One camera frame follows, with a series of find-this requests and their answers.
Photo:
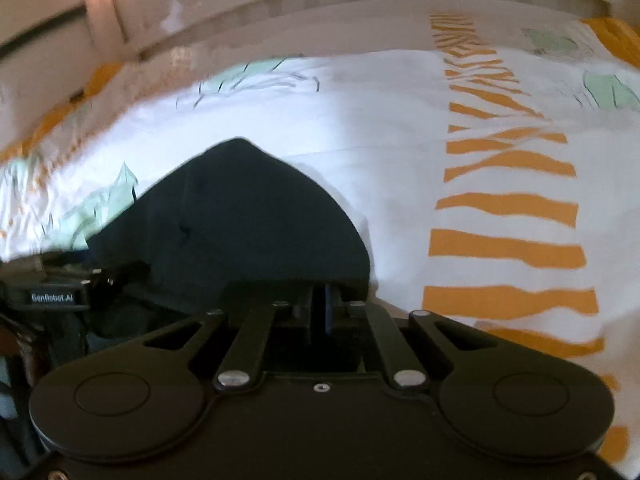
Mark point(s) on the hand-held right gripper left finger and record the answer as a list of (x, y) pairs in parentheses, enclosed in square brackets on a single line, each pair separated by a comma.
[(302, 312)]

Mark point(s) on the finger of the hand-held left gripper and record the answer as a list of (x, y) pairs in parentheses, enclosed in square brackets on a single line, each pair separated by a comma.
[(125, 272)]

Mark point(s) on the white leaf-printed duvet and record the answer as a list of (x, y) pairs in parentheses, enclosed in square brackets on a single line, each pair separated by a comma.
[(450, 110)]

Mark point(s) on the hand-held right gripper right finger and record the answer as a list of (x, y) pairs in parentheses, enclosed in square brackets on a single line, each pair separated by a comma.
[(332, 310)]

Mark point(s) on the black hooded zip jacket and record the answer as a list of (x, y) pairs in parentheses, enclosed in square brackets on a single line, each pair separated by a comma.
[(240, 220)]

